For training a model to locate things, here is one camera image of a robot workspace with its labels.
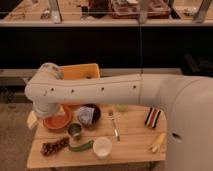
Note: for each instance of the yellow plastic bin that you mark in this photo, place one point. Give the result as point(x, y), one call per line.
point(80, 71)

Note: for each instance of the striped black white object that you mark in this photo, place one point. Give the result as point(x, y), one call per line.
point(152, 118)

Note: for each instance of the small metal cup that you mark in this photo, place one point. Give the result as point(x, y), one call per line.
point(74, 130)

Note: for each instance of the metal fork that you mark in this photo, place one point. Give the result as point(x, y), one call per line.
point(111, 115)

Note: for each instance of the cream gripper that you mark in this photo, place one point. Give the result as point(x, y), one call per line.
point(32, 120)

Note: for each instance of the white cup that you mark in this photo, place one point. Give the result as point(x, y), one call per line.
point(102, 147)

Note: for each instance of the crumpled grey cloth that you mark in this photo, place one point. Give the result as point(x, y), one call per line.
point(85, 115)

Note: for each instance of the wooden table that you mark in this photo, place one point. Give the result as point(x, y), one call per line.
point(134, 144)

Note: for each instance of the light green cup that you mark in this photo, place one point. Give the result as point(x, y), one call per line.
point(121, 107)

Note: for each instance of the yellow banana toy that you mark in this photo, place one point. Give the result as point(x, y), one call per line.
point(157, 143)

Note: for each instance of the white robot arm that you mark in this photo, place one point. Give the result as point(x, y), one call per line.
point(187, 102)

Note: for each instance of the dark grape bunch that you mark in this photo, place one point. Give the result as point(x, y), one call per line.
point(50, 148)

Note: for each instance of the orange ceramic plate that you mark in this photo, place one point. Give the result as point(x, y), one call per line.
point(59, 120)

